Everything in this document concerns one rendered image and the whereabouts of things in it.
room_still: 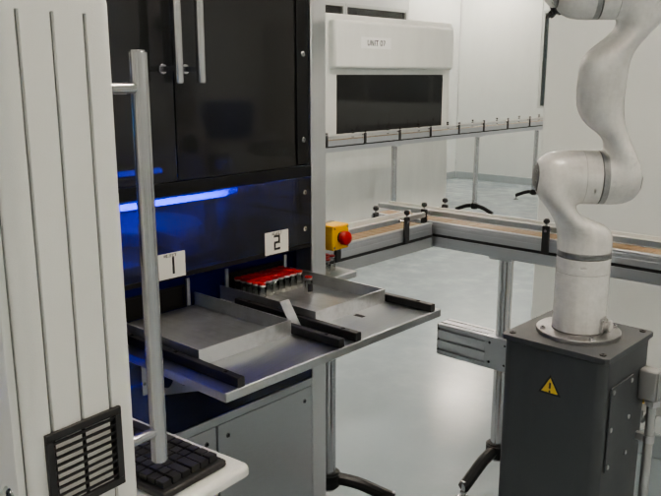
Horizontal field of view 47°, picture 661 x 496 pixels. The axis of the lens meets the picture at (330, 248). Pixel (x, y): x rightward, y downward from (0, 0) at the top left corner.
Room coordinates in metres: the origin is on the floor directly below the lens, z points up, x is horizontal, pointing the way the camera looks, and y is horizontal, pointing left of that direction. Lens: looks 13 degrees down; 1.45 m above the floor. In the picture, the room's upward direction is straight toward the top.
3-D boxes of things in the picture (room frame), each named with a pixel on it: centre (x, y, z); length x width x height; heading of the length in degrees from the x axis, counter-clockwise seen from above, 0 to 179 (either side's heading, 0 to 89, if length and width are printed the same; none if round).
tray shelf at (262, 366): (1.72, 0.14, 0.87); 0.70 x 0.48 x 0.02; 138
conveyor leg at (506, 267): (2.57, -0.61, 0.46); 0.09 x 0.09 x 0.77; 48
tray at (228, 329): (1.64, 0.30, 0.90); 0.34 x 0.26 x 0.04; 48
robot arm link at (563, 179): (1.70, -0.55, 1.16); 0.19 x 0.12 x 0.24; 87
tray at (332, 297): (1.90, 0.07, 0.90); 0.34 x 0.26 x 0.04; 48
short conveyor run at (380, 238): (2.47, -0.09, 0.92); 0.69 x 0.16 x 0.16; 138
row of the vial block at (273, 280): (1.96, 0.14, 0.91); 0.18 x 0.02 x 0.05; 138
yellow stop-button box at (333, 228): (2.16, 0.00, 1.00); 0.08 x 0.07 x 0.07; 48
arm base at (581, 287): (1.70, -0.58, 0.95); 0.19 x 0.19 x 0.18
